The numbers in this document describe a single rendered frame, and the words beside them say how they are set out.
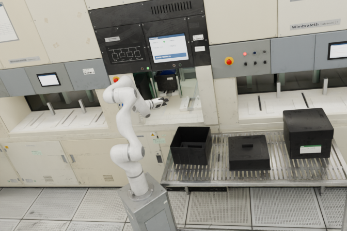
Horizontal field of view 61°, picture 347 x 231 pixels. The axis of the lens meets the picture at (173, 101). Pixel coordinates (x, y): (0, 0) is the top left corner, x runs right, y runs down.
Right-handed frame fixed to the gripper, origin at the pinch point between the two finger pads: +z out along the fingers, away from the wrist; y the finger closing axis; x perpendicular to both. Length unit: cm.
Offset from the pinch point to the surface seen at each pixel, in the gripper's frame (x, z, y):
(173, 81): 34, 39, -14
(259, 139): -71, 36, 27
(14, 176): 67, -97, -185
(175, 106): 9.7, 29.5, -24.0
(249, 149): -73, 23, 24
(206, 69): -9.7, 12.7, 46.1
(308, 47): -43, 59, 94
